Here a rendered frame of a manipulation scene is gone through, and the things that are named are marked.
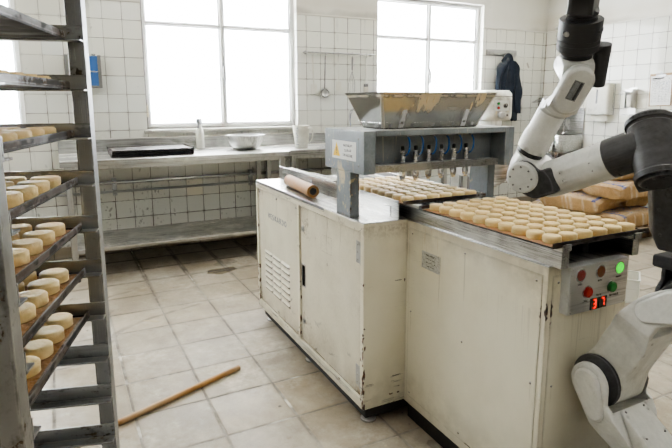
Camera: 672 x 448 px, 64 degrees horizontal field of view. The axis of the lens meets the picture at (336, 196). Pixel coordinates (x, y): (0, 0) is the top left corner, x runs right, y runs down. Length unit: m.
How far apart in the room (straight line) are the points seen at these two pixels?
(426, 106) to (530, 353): 0.99
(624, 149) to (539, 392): 0.77
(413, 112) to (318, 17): 3.45
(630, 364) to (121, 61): 4.27
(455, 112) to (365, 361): 1.05
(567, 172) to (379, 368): 1.21
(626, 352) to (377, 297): 0.89
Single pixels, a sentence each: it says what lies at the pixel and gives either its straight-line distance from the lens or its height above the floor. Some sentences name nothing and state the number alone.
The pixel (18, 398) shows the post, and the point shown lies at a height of 0.93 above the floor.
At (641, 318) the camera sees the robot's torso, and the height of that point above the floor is 0.76.
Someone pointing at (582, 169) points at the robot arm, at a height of 1.13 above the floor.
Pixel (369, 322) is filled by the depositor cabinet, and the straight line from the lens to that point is 2.14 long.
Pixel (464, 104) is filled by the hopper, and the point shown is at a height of 1.27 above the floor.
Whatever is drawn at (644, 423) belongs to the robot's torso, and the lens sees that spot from 1.77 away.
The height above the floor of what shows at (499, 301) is 0.68.
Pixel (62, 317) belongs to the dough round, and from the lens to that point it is 1.18.
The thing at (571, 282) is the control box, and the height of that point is 0.80.
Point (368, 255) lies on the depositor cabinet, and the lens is 2.05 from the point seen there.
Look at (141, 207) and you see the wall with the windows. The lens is 5.02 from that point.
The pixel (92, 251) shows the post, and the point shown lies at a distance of 1.19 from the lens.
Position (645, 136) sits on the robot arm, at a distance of 1.29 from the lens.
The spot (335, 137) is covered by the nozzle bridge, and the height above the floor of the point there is 1.14.
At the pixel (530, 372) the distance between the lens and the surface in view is 1.74.
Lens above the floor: 1.29
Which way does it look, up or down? 10 degrees down
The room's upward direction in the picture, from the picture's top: straight up
